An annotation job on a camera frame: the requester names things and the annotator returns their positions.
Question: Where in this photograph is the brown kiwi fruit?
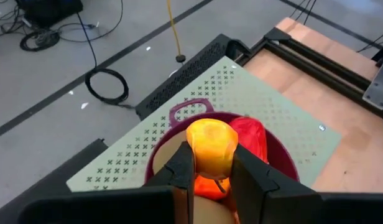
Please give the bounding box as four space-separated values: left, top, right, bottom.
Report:
192 195 239 224
152 129 188 175

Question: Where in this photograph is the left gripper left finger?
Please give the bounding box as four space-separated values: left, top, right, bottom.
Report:
144 141 196 224

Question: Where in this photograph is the small orange pepper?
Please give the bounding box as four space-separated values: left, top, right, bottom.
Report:
193 173 233 202
185 118 239 181

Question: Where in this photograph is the black equipment box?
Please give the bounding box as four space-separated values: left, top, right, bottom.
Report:
14 0 85 29

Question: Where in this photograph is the grey metal mounting plate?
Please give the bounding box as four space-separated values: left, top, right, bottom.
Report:
361 57 383 111

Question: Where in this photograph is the red orange mango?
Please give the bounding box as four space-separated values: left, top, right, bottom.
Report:
228 116 270 165

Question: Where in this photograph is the purple colander bowl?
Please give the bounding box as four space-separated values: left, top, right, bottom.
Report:
144 98 300 200

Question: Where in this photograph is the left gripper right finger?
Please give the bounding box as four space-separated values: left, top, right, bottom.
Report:
229 144 323 224

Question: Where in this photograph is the yellow pole with base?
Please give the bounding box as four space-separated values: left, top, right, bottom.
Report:
165 0 187 64

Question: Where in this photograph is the coiled black cable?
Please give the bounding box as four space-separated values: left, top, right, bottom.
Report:
75 12 137 110

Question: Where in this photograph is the thin black cable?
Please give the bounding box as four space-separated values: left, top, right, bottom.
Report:
59 0 124 43

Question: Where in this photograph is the tangled black cable bundle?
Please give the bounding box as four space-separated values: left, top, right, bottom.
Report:
19 28 61 53

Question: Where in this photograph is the mint green perforated metal shelf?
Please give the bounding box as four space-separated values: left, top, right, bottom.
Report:
66 55 342 192

